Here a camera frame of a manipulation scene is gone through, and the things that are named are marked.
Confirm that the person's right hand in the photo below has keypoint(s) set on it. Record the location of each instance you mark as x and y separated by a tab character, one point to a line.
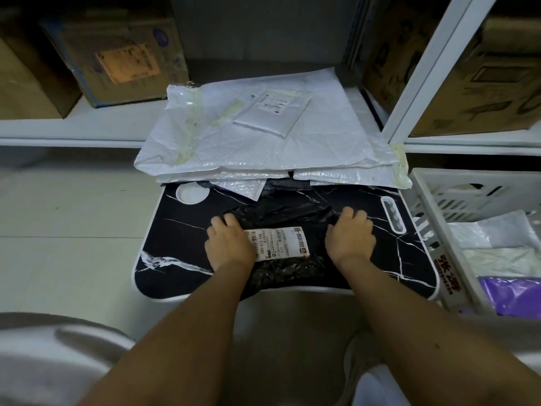
351	238

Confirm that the person's left hand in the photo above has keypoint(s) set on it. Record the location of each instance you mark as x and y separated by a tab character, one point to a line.
230	245

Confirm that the black parcel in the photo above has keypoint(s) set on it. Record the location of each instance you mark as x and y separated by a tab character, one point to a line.
287	270

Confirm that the pile of white mailers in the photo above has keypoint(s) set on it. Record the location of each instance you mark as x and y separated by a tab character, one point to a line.
359	175

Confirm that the large white bubble mailer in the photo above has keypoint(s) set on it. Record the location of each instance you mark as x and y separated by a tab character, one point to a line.
317	139

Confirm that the white plastic basket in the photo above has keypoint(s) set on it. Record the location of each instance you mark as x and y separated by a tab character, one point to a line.
465	175

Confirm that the small white labelled packet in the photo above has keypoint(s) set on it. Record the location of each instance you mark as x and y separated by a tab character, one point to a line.
270	114

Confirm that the cream mailer with handwritten label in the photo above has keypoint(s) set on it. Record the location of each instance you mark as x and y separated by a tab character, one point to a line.
503	262

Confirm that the purple mailer bag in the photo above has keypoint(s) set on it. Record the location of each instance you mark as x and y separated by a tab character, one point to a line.
515	298

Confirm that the white metal shelf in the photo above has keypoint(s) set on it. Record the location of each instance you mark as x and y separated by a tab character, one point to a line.
63	126

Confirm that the person's left forearm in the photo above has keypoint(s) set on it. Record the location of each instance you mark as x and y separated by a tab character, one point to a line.
177	346

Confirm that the person's right forearm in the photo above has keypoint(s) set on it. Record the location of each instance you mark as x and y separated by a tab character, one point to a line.
422	342

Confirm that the person's white shorts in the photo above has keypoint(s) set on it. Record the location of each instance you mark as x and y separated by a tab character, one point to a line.
42	359

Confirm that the black marble lap table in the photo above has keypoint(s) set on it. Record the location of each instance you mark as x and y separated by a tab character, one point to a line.
177	241

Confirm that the cardboard box with black print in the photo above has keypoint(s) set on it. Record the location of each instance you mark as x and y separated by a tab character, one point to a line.
486	88

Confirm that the cardboard box with orange label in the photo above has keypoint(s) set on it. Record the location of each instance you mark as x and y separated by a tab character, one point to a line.
122	59

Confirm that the plain brown cardboard box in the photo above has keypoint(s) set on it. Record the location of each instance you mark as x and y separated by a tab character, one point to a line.
25	84

